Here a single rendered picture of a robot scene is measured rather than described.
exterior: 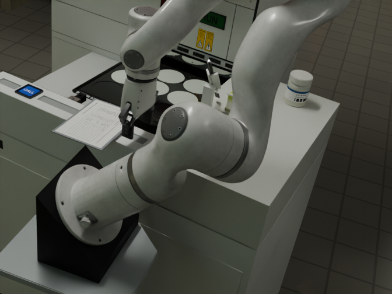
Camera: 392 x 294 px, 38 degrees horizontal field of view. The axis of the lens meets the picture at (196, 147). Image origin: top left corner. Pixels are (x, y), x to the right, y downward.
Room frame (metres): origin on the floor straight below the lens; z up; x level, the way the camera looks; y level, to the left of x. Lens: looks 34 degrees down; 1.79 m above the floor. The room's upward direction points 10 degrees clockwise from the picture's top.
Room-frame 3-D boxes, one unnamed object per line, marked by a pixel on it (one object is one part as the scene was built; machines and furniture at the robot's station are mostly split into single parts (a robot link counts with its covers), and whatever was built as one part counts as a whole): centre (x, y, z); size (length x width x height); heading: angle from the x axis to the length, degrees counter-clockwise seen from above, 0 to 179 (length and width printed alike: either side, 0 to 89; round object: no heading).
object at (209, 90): (1.44, -0.02, 1.03); 0.06 x 0.04 x 0.13; 158
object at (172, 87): (1.63, 0.17, 0.90); 0.34 x 0.34 x 0.01; 68
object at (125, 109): (1.20, 0.18, 1.07); 0.08 x 0.01 x 0.06; 158
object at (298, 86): (1.57, -0.28, 1.01); 0.07 x 0.07 x 0.10
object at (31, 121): (1.32, 0.37, 0.89); 0.55 x 0.09 x 0.14; 68
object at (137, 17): (1.23, 0.16, 1.24); 0.09 x 0.08 x 0.13; 177
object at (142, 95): (1.24, 0.16, 1.10); 0.10 x 0.07 x 0.11; 157
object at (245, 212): (1.39, -0.15, 0.89); 0.62 x 0.35 x 0.14; 158
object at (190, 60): (1.83, 0.10, 0.89); 0.44 x 0.02 x 0.10; 68
